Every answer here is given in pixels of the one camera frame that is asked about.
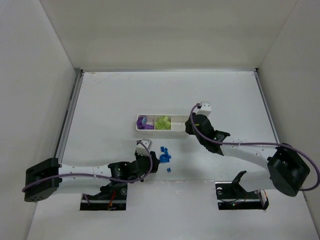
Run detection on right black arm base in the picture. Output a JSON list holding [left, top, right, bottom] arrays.
[[215, 171, 270, 211]]

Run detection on purple cable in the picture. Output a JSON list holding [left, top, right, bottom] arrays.
[[21, 141, 154, 193], [189, 101, 320, 192]]

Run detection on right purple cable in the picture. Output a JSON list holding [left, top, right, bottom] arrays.
[[189, 101, 320, 192]]

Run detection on purple round lego piece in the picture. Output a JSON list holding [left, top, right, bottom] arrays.
[[136, 115, 148, 130]]

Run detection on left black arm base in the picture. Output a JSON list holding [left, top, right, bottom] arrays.
[[79, 181, 128, 212]]

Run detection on blue arch lego piece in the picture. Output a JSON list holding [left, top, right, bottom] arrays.
[[159, 154, 172, 163]]

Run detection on lime lego plate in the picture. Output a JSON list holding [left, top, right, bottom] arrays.
[[159, 115, 171, 130]]

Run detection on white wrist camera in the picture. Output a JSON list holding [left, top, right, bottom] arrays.
[[196, 101, 212, 117], [135, 139, 152, 157]]

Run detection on small blue lego pieces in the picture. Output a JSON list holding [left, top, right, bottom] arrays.
[[160, 146, 168, 154]]

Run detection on white three-compartment tray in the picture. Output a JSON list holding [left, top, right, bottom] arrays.
[[135, 114, 189, 139]]

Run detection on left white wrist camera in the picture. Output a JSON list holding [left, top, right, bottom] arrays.
[[135, 139, 152, 157]]

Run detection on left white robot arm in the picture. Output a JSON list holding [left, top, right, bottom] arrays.
[[22, 151, 160, 203]]

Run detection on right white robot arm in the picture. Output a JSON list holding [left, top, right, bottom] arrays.
[[185, 112, 311, 197]]

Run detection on lime green lego brick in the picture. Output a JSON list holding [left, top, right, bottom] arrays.
[[154, 120, 166, 130]]

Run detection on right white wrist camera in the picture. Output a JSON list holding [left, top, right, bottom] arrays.
[[196, 101, 212, 117]]

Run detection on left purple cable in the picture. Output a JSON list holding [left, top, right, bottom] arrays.
[[21, 141, 154, 193]]

